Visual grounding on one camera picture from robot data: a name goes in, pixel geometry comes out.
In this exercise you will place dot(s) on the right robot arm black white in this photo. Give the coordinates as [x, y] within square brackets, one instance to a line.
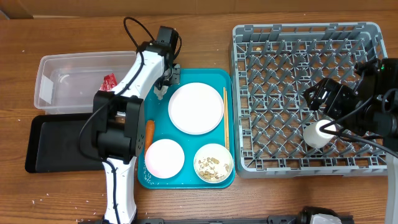
[364, 114]

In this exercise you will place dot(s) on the orange carrot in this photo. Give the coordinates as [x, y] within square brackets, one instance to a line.
[149, 134]

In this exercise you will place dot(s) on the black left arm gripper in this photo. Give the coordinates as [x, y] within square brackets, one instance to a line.
[175, 78]

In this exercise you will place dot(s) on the teal plastic tray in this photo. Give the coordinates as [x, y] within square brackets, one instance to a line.
[157, 110]

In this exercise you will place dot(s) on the large white plate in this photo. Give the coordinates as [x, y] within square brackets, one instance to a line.
[196, 108]

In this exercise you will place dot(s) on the red snack wrapper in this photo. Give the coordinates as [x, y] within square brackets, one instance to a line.
[109, 82]

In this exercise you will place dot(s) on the black waste tray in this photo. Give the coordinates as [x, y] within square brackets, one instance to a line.
[52, 144]

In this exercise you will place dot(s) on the cream bowl with food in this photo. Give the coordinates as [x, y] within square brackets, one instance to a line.
[213, 163]

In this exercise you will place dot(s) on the grey dishwasher rack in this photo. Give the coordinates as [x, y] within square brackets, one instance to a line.
[271, 67]

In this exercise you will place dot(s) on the wooden chopstick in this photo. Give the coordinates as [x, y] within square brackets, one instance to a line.
[227, 117]
[224, 118]

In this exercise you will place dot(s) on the white plastic cup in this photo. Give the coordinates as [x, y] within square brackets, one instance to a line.
[314, 137]

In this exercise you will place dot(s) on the clear plastic bin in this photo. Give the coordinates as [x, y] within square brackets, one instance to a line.
[67, 83]

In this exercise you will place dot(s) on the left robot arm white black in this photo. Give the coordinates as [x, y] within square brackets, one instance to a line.
[117, 122]

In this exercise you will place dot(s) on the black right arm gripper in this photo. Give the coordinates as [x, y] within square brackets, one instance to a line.
[319, 98]

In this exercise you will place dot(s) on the white tissue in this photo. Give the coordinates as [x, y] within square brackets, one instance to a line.
[160, 92]

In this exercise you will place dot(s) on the pink bowl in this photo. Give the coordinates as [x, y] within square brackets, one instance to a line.
[164, 158]

